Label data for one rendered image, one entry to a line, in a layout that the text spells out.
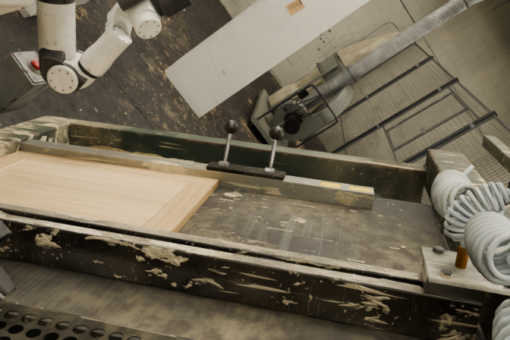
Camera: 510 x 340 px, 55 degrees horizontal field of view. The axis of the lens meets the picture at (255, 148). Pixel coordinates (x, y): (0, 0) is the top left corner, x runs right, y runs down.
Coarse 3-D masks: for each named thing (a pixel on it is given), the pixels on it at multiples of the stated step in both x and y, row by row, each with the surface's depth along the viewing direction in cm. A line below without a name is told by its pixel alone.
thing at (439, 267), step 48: (480, 192) 65; (48, 240) 80; (96, 240) 78; (144, 240) 78; (192, 240) 79; (192, 288) 77; (240, 288) 75; (288, 288) 73; (336, 288) 72; (384, 288) 70; (432, 288) 69; (480, 288) 65; (432, 336) 70
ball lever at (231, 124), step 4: (232, 120) 129; (228, 124) 128; (232, 124) 128; (236, 124) 128; (224, 128) 129; (228, 128) 128; (232, 128) 128; (236, 128) 128; (228, 132) 128; (232, 132) 128; (236, 132) 129; (228, 136) 128; (228, 140) 128; (228, 144) 128; (228, 148) 128; (224, 156) 127; (224, 160) 127; (220, 164) 126; (224, 164) 126; (228, 164) 126
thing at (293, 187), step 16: (32, 144) 134; (48, 144) 136; (64, 144) 137; (96, 160) 131; (112, 160) 130; (128, 160) 129; (144, 160) 129; (160, 160) 130; (176, 160) 131; (208, 176) 126; (224, 176) 125; (240, 176) 124; (288, 176) 126; (272, 192) 123; (288, 192) 122; (304, 192) 122; (320, 192) 121; (336, 192) 120; (352, 192) 119; (368, 192) 119; (368, 208) 119
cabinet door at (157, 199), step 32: (0, 160) 126; (32, 160) 128; (64, 160) 130; (0, 192) 106; (32, 192) 108; (64, 192) 109; (96, 192) 111; (128, 192) 112; (160, 192) 114; (192, 192) 115; (128, 224) 96; (160, 224) 97
